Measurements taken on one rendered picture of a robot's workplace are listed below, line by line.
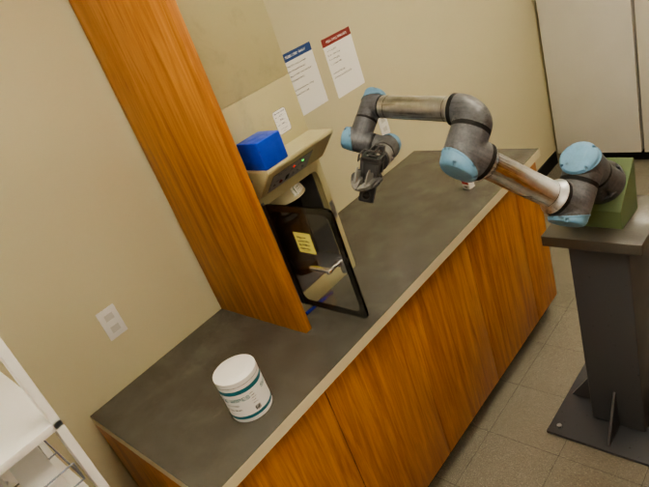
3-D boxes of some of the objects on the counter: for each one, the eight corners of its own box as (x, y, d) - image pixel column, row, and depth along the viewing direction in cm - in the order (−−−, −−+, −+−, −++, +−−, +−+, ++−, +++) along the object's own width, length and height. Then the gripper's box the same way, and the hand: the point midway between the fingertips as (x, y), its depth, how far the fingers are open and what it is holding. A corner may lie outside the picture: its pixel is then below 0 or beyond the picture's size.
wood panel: (221, 308, 226) (32, -73, 165) (226, 303, 228) (41, -75, 167) (306, 333, 192) (107, -135, 131) (312, 328, 194) (119, -137, 133)
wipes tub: (223, 415, 170) (203, 378, 163) (254, 386, 177) (236, 349, 171) (250, 429, 161) (230, 390, 154) (281, 397, 168) (263, 358, 161)
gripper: (366, 141, 178) (343, 165, 161) (394, 147, 175) (373, 172, 158) (363, 166, 182) (340, 192, 165) (390, 172, 180) (370, 200, 163)
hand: (357, 190), depth 164 cm, fingers closed
